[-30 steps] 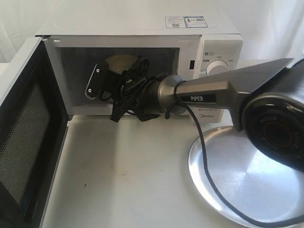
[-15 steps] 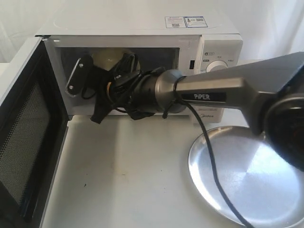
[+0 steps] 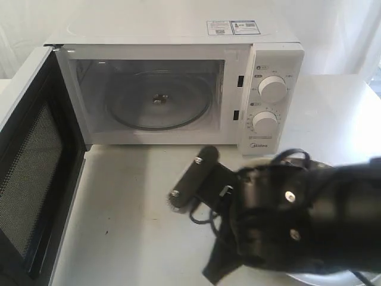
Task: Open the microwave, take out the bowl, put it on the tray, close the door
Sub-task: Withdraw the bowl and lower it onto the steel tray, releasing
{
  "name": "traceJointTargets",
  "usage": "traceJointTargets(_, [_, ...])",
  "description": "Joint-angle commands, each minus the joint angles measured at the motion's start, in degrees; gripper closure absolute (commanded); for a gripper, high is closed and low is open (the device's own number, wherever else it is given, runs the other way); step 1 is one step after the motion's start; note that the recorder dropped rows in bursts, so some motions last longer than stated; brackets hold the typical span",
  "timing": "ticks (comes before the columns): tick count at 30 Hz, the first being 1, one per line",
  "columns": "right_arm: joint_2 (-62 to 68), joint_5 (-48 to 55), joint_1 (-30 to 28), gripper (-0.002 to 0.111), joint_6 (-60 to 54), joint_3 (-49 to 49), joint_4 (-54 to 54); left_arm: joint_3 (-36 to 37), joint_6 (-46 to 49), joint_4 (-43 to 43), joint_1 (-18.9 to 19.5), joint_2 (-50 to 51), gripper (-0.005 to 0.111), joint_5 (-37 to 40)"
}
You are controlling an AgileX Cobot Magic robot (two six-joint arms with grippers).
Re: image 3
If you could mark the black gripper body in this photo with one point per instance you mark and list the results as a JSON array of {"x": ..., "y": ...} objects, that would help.
[{"x": 269, "y": 213}]

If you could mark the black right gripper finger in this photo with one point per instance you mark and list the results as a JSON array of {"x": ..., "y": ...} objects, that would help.
[{"x": 224, "y": 258}]

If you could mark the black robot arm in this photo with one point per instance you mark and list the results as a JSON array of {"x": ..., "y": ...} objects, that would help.
[{"x": 344, "y": 209}]

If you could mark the glass microwave turntable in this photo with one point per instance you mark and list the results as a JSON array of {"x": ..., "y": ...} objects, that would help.
[{"x": 158, "y": 100}]

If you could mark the white microwave oven body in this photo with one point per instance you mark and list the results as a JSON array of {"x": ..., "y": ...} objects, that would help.
[{"x": 92, "y": 54}]

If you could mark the lower white control knob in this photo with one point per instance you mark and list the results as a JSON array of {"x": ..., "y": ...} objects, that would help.
[{"x": 265, "y": 122}]

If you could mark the white control knob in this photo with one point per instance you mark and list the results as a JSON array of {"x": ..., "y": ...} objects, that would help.
[
  {"x": 265, "y": 122},
  {"x": 272, "y": 89}
]

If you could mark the round stainless steel plate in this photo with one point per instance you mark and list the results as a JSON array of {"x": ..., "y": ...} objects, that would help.
[{"x": 335, "y": 277}]

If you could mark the upper white control knob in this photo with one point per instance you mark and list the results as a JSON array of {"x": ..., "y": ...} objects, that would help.
[{"x": 272, "y": 89}]

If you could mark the blue white label sticker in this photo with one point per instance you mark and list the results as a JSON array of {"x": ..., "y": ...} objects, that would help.
[{"x": 232, "y": 28}]

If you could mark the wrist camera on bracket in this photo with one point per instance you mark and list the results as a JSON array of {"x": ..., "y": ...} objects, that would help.
[{"x": 204, "y": 180}]

